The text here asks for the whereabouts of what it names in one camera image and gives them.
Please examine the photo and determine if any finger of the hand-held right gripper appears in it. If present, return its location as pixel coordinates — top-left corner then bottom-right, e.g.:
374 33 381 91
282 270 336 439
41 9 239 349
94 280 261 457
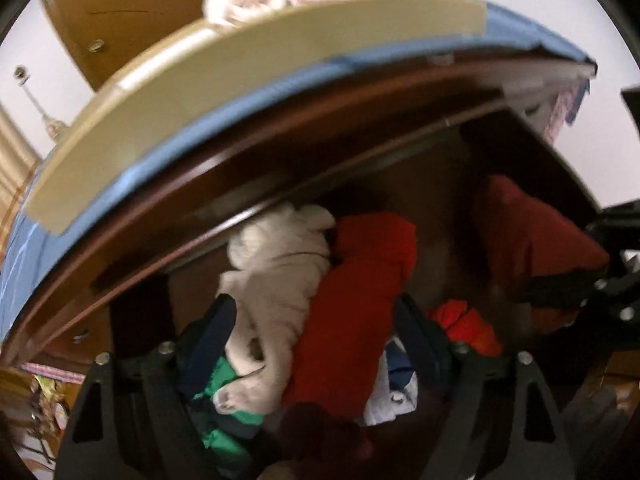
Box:
525 267 611 311

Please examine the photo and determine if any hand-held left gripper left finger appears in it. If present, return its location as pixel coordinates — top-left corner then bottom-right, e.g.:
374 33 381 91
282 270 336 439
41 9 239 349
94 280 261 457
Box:
52 294 238 480

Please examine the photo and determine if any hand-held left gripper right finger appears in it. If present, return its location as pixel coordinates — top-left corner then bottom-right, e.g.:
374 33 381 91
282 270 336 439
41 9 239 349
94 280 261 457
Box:
394 294 576 480

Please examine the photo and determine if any green and black underwear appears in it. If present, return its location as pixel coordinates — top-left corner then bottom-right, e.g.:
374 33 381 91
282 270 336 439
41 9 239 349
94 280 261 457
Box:
192 355 266 466

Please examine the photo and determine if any red knit patch underwear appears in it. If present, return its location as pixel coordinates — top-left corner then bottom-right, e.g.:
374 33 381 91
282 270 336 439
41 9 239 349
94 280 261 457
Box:
427 300 503 356

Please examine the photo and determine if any dark red underwear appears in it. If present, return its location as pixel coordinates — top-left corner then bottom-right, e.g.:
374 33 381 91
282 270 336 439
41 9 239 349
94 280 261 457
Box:
472 175 611 336
265 402 373 466

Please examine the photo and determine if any white and blue underwear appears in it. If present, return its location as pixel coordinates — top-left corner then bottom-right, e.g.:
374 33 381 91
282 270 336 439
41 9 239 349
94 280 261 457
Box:
362 337 421 426

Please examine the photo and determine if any bright red underwear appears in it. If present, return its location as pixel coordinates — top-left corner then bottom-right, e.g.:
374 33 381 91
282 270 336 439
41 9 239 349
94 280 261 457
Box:
282 212 418 418

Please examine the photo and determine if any beige underwear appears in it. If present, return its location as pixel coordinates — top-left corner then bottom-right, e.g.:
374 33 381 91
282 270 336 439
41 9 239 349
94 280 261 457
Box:
215 205 336 413

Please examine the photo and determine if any shallow cardboard tray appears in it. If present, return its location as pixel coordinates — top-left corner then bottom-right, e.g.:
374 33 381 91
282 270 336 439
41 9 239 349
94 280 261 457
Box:
25 0 488 238

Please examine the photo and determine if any dark wooden dresser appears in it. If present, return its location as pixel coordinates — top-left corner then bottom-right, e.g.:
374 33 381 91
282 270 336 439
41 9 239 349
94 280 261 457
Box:
0 50 606 480

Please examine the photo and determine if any blue plaid tablecloth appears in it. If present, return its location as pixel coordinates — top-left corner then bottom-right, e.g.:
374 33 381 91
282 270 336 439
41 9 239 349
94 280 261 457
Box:
0 2 598 341

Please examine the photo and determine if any beige patterned curtain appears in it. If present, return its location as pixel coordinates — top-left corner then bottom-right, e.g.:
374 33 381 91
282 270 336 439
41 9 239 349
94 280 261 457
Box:
0 105 43 241

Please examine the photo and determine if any curtain tieback tassel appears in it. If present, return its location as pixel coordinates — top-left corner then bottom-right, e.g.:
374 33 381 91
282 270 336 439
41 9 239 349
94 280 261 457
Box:
22 82 71 143

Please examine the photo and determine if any brown wooden door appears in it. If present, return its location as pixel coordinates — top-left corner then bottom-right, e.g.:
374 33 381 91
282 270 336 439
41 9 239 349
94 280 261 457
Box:
40 0 231 93

